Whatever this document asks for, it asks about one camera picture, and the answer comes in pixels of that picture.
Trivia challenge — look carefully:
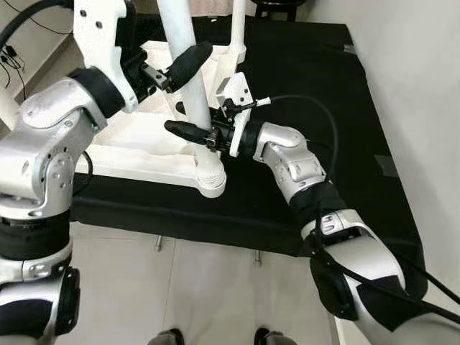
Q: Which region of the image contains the black tablecloth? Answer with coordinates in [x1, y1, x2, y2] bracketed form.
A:
[68, 14, 428, 299]

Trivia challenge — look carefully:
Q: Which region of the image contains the grey left robot leg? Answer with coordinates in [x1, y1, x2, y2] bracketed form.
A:
[147, 328, 186, 345]

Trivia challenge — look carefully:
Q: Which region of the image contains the black stool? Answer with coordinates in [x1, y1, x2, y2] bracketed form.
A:
[252, 0, 299, 21]

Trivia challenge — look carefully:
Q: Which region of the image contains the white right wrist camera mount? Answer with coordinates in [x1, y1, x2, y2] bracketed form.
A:
[216, 72, 272, 157]

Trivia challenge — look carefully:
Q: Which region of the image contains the white plastic table leg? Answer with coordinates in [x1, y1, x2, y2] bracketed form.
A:
[0, 90, 19, 132]
[155, 0, 228, 198]
[230, 0, 247, 62]

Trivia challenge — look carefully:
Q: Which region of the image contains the grey right robot leg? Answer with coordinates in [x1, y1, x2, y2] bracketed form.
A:
[254, 327, 299, 345]

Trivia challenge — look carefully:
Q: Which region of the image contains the black wall cable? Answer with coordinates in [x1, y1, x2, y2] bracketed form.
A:
[0, 43, 29, 101]

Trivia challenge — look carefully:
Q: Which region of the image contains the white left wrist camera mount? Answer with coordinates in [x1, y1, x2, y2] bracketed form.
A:
[72, 0, 141, 112]

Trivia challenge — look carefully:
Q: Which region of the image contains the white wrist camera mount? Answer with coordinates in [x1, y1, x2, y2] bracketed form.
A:
[72, 0, 141, 112]
[216, 72, 272, 157]

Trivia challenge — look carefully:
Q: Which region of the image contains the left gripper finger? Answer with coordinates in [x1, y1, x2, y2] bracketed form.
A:
[167, 41, 214, 93]

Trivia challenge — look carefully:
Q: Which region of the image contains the grey robot leg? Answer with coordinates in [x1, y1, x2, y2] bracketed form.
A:
[254, 327, 299, 345]
[147, 328, 186, 345]

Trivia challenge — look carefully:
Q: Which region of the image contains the white plastic table top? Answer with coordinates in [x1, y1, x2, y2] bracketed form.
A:
[75, 40, 249, 198]

